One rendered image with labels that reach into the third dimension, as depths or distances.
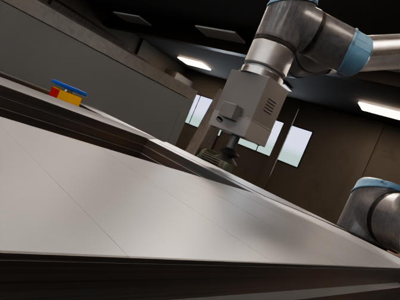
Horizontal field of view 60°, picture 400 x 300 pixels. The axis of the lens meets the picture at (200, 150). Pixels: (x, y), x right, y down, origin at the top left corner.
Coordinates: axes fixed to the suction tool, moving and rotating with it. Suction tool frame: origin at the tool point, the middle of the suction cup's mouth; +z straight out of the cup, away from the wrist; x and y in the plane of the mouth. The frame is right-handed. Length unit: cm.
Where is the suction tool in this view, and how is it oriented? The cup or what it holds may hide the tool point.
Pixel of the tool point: (225, 161)
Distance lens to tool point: 59.6
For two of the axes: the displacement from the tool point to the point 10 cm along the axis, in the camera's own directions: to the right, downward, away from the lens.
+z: -3.9, 9.2, 0.3
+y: 6.5, 3.0, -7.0
